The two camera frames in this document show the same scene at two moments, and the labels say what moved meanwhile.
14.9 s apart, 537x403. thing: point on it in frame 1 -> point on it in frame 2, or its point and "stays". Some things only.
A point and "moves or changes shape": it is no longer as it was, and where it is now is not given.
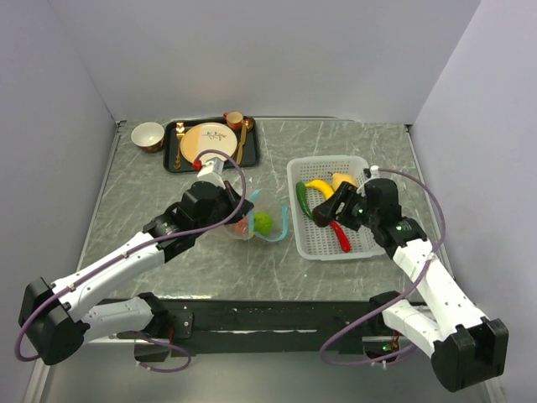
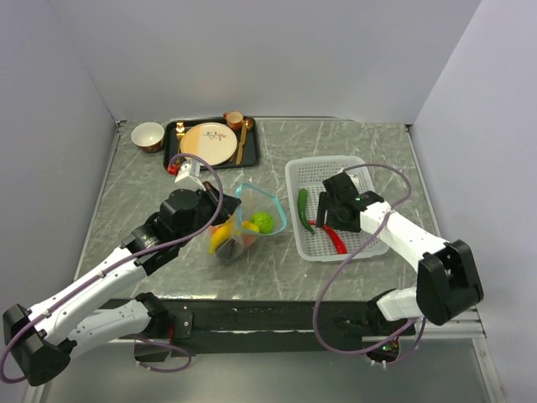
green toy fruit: (263, 223) stays
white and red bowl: (148, 136) stays
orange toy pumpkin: (242, 226) moves or changes shape
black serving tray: (207, 138) stays
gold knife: (242, 142) stays
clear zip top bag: (268, 219) moves or changes shape
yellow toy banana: (325, 189) -> (227, 232)
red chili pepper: (342, 237) moves or changes shape
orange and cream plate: (208, 136) stays
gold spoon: (248, 124) stays
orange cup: (234, 118) stays
